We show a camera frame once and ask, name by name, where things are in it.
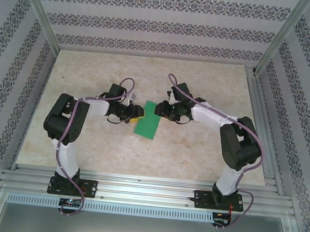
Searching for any green square paper sheet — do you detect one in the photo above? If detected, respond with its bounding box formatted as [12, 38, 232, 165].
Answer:
[132, 99, 164, 142]

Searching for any grey metal sheet panel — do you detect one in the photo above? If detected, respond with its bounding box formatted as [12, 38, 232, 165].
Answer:
[0, 190, 310, 232]

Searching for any aluminium mounting rail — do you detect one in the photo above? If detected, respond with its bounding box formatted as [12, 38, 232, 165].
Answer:
[0, 160, 297, 222]

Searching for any aluminium side rail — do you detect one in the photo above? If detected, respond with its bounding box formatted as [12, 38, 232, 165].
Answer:
[232, 66, 298, 197]

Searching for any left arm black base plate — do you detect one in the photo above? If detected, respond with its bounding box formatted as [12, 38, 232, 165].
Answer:
[46, 175, 99, 199]

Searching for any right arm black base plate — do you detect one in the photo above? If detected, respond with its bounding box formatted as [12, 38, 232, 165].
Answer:
[193, 189, 246, 214]

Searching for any slotted grey cable duct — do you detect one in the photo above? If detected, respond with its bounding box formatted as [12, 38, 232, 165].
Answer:
[6, 191, 234, 227]

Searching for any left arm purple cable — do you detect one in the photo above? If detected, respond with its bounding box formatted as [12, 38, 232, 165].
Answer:
[49, 70, 137, 223]

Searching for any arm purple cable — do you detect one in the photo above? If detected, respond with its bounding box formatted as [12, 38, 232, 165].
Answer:
[153, 73, 271, 232]
[49, 70, 137, 223]

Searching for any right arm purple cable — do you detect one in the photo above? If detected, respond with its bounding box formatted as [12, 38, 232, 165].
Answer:
[153, 73, 271, 232]

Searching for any aluminium frame post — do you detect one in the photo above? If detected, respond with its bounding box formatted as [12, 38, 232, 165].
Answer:
[11, 0, 65, 53]
[253, 0, 310, 80]

